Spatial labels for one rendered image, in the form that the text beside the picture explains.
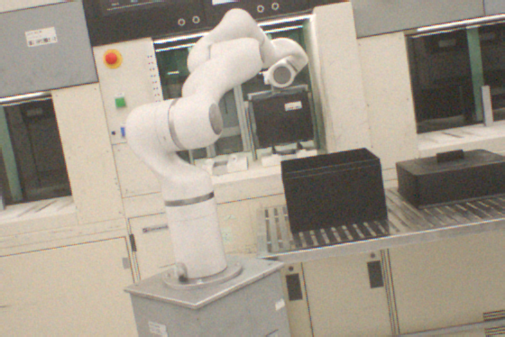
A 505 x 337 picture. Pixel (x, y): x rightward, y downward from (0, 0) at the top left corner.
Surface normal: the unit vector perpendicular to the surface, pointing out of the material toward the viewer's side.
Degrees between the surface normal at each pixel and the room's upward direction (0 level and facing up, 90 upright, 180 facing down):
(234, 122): 90
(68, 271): 90
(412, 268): 90
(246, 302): 90
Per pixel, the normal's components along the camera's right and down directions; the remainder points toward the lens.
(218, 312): 0.70, -0.02
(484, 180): -0.03, 0.14
